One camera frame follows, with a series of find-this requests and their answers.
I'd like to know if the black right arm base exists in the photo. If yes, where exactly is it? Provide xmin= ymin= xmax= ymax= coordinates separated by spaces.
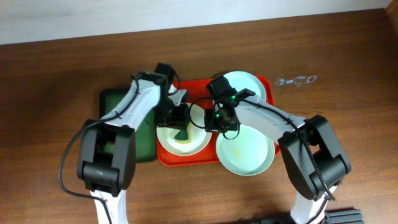
xmin=248 ymin=208 xmax=365 ymax=224

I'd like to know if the light blue plate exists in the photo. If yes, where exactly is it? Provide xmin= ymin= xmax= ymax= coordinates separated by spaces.
xmin=206 ymin=71 xmax=267 ymax=101
xmin=216 ymin=125 xmax=275 ymax=176

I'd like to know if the black tray with green water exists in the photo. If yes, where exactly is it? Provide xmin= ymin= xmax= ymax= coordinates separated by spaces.
xmin=99 ymin=88 xmax=157 ymax=162

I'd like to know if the yellow green sponge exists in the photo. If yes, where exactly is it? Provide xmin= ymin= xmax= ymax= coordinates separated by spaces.
xmin=174 ymin=121 xmax=190 ymax=141

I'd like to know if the white plate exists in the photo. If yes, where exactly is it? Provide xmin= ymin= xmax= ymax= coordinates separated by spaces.
xmin=156 ymin=120 xmax=212 ymax=156

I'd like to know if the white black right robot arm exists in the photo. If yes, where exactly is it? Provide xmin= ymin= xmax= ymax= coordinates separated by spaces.
xmin=205 ymin=88 xmax=351 ymax=223

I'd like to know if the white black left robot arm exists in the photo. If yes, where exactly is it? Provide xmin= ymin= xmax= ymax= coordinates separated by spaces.
xmin=77 ymin=67 xmax=188 ymax=223

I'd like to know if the red plastic tray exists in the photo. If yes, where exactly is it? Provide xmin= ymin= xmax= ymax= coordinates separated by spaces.
xmin=155 ymin=74 xmax=281 ymax=167

